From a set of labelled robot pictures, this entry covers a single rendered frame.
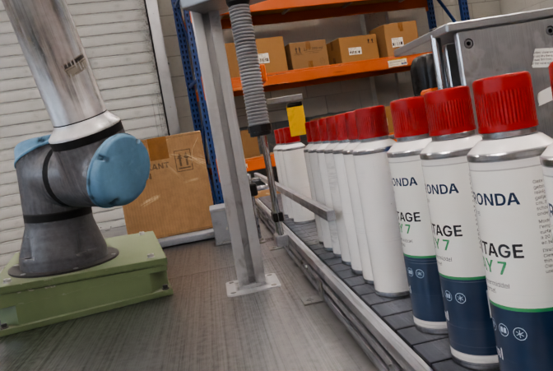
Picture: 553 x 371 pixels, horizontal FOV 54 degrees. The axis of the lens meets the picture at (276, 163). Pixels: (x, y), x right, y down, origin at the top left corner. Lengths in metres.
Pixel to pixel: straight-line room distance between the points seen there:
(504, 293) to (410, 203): 0.15
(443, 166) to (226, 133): 0.54
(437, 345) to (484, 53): 0.25
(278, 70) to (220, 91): 4.00
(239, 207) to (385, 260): 0.36
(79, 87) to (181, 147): 0.65
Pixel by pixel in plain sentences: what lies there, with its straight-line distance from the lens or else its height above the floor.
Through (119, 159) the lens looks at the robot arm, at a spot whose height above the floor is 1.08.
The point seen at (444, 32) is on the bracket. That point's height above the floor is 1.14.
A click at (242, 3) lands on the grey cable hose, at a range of 0.80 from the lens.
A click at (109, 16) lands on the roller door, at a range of 5.40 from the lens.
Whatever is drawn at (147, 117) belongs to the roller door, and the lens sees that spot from 5.26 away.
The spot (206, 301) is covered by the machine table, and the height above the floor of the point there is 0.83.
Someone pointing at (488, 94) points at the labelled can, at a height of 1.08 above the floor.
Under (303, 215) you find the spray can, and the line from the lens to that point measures 1.13.
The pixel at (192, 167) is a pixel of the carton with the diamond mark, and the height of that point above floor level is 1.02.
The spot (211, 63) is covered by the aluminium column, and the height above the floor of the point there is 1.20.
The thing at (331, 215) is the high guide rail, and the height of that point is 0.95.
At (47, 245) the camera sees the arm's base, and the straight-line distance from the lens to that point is 1.01.
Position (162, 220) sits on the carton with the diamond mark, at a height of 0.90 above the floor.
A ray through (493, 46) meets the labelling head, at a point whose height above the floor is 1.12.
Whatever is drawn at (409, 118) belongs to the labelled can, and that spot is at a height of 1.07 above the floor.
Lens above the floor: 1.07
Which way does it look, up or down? 3 degrees down
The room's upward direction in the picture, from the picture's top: 10 degrees counter-clockwise
